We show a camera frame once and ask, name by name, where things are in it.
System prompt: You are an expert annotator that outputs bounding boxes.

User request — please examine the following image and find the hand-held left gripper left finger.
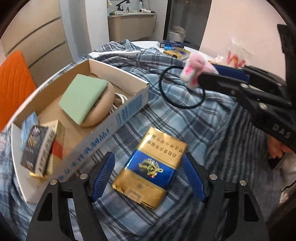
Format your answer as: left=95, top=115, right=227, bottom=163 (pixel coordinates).
left=26, top=152, right=116, bottom=241

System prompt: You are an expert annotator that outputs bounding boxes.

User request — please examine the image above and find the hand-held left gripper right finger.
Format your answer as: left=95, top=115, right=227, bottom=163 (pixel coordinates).
left=182, top=152, right=270, bottom=241

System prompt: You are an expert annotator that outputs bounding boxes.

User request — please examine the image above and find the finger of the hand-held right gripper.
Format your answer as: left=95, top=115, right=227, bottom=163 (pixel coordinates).
left=213, top=64, right=287, bottom=100
left=198, top=71, right=292, bottom=110

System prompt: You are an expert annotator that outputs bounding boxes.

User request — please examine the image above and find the pink plush hair tie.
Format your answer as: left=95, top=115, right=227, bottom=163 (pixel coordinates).
left=159, top=52, right=219, bottom=109

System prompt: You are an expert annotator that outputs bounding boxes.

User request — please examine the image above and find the cardboard box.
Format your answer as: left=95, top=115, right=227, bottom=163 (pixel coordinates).
left=11, top=58, right=149, bottom=204

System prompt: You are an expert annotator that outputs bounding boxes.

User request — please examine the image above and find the blue and gold cigarette pack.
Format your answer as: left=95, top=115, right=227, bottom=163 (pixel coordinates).
left=163, top=47, right=191, bottom=61
left=111, top=126, right=188, bottom=210

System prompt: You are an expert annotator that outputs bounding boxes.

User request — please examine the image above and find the gold cigarette box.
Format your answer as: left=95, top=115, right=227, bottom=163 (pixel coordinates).
left=30, top=119, right=66, bottom=178

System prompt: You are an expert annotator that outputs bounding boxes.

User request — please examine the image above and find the white charging cable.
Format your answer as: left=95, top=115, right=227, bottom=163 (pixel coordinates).
left=109, top=91, right=127, bottom=114

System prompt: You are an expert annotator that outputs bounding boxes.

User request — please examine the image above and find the person's right hand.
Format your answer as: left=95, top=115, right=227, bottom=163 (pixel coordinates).
left=266, top=136, right=290, bottom=160

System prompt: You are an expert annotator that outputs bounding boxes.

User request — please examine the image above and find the clear plastic bag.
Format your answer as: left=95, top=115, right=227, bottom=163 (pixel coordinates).
left=208, top=35, right=285, bottom=70

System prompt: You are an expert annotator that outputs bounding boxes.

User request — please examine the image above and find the blue plaid cloth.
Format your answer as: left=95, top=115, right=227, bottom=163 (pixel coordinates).
left=0, top=39, right=285, bottom=241

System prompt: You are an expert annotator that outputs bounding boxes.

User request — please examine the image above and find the white trash bin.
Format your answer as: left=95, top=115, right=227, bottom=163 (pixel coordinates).
left=167, top=26, right=186, bottom=43

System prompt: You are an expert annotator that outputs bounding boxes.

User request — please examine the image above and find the beige round pad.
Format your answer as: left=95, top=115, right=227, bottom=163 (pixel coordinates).
left=80, top=82, right=115, bottom=128

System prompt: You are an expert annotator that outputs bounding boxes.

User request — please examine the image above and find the dark cigarette pack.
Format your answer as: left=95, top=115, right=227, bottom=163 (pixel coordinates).
left=20, top=125, right=58, bottom=175

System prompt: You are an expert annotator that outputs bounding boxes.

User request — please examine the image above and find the green sponge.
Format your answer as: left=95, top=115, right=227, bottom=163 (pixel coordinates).
left=58, top=74, right=109, bottom=126

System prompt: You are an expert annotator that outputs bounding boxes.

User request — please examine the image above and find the beige vanity cabinet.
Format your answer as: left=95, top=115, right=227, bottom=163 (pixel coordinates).
left=107, top=13, right=156, bottom=42

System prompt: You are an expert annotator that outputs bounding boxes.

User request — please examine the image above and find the black faucet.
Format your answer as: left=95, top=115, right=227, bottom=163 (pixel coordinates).
left=115, top=0, right=130, bottom=11

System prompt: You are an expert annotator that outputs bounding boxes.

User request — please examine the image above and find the orange chair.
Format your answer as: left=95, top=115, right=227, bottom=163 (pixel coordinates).
left=0, top=50, right=37, bottom=132

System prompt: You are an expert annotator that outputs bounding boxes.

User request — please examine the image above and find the beige refrigerator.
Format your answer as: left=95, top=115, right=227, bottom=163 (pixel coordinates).
left=0, top=0, right=75, bottom=81

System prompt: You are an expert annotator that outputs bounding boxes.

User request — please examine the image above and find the black glass door frame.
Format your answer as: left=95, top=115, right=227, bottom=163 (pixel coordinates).
left=163, top=0, right=212, bottom=50

